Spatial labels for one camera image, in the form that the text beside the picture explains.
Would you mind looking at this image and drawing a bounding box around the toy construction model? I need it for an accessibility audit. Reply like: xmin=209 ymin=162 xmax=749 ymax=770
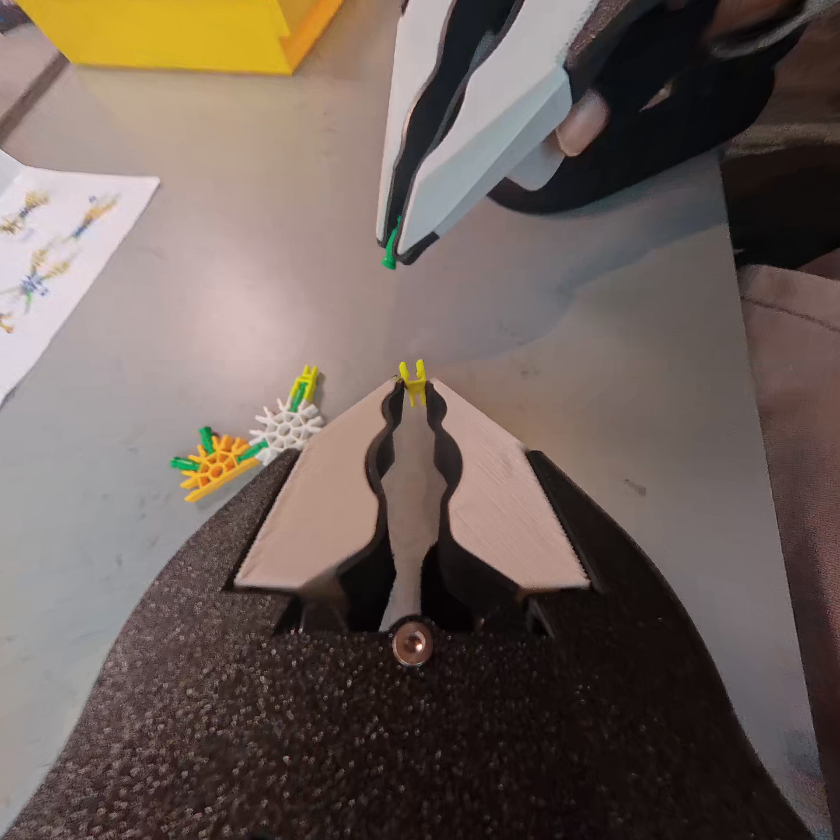
xmin=171 ymin=365 xmax=326 ymax=504

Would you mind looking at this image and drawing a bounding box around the grey desk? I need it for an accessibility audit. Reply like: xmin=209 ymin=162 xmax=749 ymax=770
xmin=0 ymin=0 xmax=821 ymax=840

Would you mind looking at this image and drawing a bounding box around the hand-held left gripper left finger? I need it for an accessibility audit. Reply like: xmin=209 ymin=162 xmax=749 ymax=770
xmin=234 ymin=377 xmax=404 ymax=592

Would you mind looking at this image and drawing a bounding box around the person's beige hoodie torso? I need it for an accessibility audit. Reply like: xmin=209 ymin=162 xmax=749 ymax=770
xmin=738 ymin=262 xmax=840 ymax=821

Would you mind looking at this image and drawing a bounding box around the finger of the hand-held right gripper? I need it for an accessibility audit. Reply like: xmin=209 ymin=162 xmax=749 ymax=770
xmin=375 ymin=0 xmax=524 ymax=249
xmin=395 ymin=0 xmax=597 ymax=265

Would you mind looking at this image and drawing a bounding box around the black padded cushion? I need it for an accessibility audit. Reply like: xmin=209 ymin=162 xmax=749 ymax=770
xmin=489 ymin=141 xmax=729 ymax=215

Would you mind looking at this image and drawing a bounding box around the yellow plastic bin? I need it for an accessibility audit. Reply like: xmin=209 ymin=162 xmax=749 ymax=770
xmin=13 ymin=0 xmax=347 ymax=76

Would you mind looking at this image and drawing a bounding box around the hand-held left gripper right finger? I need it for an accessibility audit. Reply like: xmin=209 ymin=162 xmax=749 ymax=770
xmin=427 ymin=378 xmax=590 ymax=592

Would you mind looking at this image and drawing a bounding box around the lime green toy connector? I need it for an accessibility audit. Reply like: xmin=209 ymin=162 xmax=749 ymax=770
xmin=398 ymin=359 xmax=429 ymax=408

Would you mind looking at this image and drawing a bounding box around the toy instruction sheet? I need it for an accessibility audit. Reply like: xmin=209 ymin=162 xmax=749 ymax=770
xmin=0 ymin=150 xmax=160 ymax=404

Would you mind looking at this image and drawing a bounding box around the person's right hand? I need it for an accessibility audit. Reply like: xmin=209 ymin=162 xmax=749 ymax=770
xmin=556 ymin=88 xmax=613 ymax=158

